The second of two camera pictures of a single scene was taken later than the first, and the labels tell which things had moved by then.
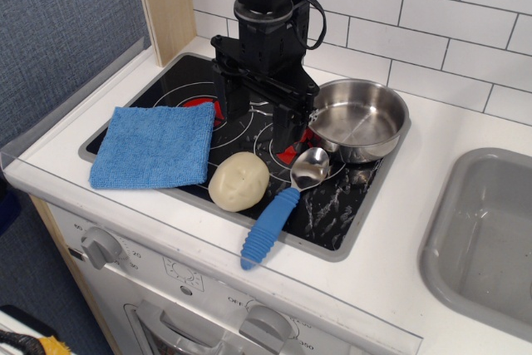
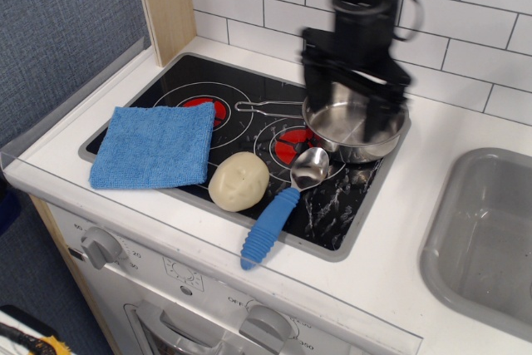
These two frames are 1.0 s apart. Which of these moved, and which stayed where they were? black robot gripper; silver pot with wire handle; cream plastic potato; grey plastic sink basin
Moved: black robot gripper
Stayed: grey plastic sink basin; silver pot with wire handle; cream plastic potato
